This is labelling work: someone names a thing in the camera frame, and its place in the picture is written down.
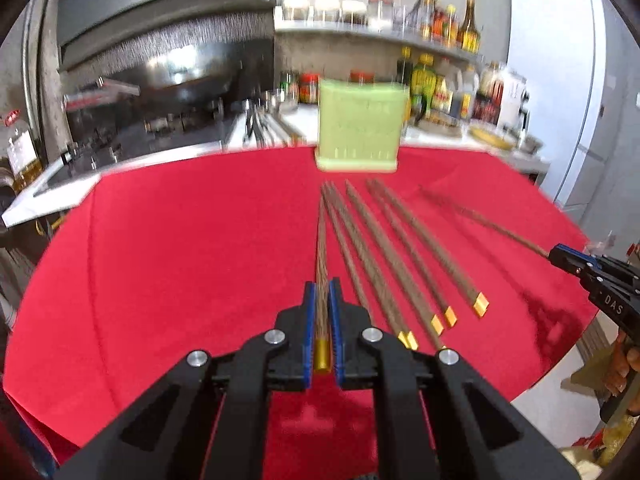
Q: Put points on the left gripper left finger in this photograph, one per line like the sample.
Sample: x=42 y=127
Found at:
x=206 y=417

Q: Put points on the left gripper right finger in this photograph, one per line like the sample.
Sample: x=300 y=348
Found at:
x=435 y=416

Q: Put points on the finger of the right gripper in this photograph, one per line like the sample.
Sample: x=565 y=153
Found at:
x=573 y=262

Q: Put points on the wooden chopstick gold tip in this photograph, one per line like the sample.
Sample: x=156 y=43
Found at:
x=376 y=278
x=322 y=339
x=444 y=315
x=428 y=314
x=345 y=251
x=479 y=218
x=384 y=243
x=473 y=296

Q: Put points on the person right hand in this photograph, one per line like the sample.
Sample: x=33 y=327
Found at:
x=623 y=360

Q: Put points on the white rice cooker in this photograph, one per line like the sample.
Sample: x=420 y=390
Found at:
x=513 y=115

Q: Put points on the yellow bowl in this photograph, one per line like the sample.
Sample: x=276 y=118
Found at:
x=491 y=139

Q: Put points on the red table cloth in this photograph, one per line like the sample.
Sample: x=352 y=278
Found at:
x=204 y=254

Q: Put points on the green label bottle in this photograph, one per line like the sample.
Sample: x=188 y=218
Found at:
x=423 y=82

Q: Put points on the white refrigerator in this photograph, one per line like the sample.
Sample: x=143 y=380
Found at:
x=559 y=47

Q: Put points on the brown sauce bottle on shelf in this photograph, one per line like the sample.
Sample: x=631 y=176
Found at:
x=468 y=34

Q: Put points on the green plastic utensil holder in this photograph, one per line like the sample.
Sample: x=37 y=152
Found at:
x=360 y=126

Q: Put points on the dark soy sauce bottle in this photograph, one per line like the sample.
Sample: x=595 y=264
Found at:
x=404 y=67

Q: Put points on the cooking oil bottle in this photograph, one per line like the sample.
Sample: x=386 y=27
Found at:
x=24 y=161

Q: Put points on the black wok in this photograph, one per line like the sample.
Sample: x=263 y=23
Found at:
x=202 y=72

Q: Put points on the range hood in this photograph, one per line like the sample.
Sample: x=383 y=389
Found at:
x=165 y=5

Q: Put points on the wall shelf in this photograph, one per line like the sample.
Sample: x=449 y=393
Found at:
x=406 y=38

